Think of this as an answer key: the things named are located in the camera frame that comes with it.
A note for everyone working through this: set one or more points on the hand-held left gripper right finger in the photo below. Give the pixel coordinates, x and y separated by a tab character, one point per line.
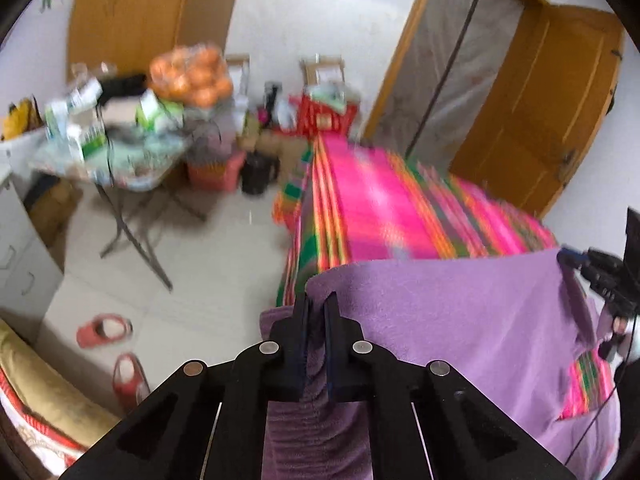
328	350

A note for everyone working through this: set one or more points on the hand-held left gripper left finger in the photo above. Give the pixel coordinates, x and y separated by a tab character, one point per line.
303	345

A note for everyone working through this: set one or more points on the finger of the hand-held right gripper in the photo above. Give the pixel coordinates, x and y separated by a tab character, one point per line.
570	258

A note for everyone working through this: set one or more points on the purple fleece garment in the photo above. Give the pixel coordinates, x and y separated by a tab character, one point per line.
450	320

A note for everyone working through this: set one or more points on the person's right hand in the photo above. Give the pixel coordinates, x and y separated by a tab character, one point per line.
629	335

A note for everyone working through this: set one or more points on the wooden door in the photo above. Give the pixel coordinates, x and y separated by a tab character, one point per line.
530	110

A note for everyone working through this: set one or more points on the pink plaid bed sheet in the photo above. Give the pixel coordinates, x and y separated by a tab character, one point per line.
380	200

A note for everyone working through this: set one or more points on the black bin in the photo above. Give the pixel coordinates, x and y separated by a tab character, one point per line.
257	175

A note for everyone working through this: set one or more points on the red slipper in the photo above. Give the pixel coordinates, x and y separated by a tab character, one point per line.
102	330
127	380

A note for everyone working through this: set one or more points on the plastic door curtain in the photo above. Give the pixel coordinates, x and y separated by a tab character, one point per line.
450	70

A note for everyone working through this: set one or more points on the folding table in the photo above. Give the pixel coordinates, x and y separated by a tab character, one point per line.
150	152

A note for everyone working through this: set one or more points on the gold pillow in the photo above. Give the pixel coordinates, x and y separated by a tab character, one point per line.
50	390

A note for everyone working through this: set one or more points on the white open box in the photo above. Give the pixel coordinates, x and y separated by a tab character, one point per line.
239	80

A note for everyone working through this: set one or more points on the green tissue pack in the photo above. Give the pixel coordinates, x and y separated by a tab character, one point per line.
155	112

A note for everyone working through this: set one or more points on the white red printed quilt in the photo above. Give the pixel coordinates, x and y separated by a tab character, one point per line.
35	440

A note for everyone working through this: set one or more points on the brown cardboard box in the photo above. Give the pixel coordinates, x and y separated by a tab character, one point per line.
50	210

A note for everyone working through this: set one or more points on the green white medicine box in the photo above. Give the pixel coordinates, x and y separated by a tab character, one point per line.
92	145

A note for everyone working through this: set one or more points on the bag of oranges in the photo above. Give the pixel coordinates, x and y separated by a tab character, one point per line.
190	75

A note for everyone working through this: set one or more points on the grey drawer cabinet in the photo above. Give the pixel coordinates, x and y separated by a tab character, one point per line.
20	260

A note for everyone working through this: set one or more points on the black cloth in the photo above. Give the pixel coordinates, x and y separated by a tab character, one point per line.
122	85

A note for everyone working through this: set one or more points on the white bag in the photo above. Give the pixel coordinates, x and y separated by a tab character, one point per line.
20	155

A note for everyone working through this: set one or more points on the yellow shopping bag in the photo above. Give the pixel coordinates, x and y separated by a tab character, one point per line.
20	120

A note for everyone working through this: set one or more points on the wooden wardrobe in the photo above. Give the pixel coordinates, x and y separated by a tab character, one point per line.
140	10

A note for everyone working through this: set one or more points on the wooden door frame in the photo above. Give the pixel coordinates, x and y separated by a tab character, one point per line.
400	50

